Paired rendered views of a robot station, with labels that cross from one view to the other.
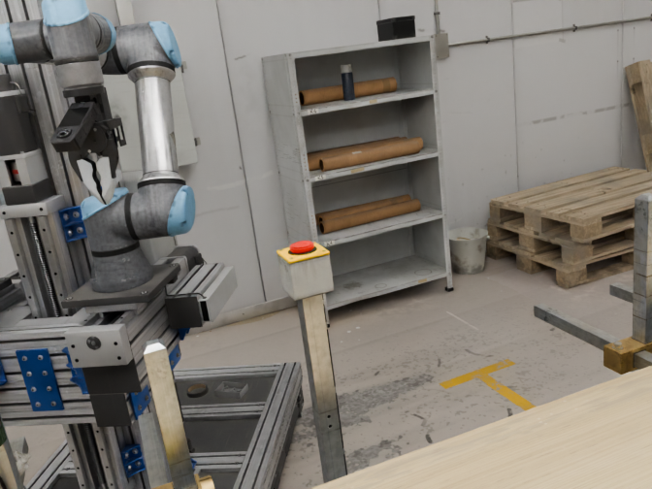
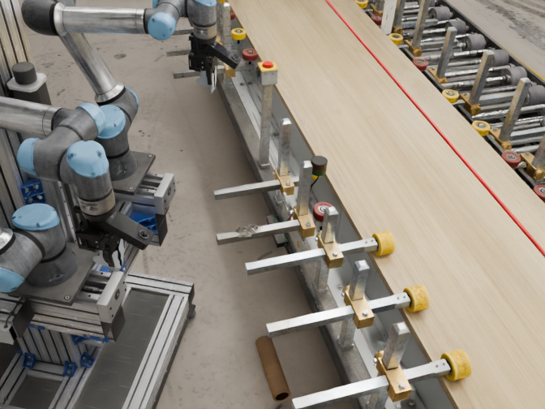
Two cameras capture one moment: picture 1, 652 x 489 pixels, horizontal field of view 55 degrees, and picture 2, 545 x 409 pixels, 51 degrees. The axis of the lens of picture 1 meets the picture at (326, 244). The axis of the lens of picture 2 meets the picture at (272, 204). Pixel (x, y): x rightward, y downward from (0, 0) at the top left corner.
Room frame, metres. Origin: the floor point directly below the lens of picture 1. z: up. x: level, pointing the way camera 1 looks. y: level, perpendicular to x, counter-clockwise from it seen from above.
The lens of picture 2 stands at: (0.92, 2.13, 2.38)
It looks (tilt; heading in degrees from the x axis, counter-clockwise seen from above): 43 degrees down; 270
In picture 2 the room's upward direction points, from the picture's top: 3 degrees clockwise
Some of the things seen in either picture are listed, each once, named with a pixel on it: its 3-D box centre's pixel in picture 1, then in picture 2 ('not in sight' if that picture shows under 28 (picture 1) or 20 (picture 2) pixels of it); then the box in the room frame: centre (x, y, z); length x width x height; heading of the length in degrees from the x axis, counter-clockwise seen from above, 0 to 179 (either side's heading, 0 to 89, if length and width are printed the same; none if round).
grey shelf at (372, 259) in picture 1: (361, 179); not in sight; (3.72, -0.26, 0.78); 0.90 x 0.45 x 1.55; 111
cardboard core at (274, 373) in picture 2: not in sight; (272, 367); (0.89, 0.69, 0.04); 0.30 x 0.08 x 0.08; 109
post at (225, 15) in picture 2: (645, 303); (226, 46); (1.22, -0.66, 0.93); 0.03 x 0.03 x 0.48; 19
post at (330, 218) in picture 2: not in sight; (324, 258); (0.73, 0.76, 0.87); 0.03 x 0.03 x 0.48; 19
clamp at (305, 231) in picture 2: not in sight; (303, 220); (0.80, 0.54, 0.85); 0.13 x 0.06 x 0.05; 109
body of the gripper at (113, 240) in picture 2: not in sight; (99, 224); (1.31, 1.23, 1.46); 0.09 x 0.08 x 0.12; 171
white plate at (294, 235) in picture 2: not in sight; (291, 230); (0.84, 0.50, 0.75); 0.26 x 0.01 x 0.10; 109
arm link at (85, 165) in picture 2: not in sight; (88, 170); (1.31, 1.23, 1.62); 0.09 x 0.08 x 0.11; 164
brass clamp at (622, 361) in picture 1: (635, 351); (228, 66); (1.21, -0.64, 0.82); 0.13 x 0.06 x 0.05; 109
